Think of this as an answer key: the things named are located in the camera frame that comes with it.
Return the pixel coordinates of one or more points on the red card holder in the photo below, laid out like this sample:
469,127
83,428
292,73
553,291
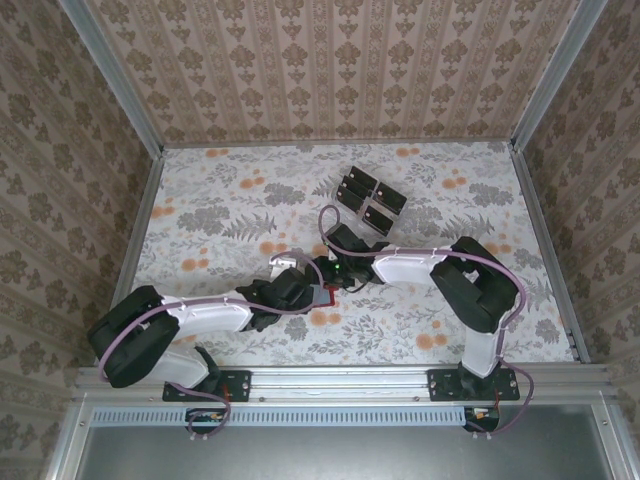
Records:
326,297

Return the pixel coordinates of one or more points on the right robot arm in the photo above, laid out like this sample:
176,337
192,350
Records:
405,265

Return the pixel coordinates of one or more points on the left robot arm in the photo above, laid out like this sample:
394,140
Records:
210,315

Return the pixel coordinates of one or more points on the floral tablecloth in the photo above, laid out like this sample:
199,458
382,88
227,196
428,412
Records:
400,340

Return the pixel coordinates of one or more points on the black connector box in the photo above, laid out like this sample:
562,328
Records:
205,417
482,417

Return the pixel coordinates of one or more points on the grey metal panel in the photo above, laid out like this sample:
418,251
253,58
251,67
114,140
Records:
325,455

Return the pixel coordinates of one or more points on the aluminium table edge rail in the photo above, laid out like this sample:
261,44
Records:
340,382

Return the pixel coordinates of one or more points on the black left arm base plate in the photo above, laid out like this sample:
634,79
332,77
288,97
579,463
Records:
240,386

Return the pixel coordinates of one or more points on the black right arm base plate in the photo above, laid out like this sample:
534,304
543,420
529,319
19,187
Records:
440,387

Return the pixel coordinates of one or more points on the aluminium table side rail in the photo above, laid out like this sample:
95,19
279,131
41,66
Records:
541,225
142,220

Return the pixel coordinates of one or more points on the aluminium frame post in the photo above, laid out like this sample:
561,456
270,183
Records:
556,75
114,75

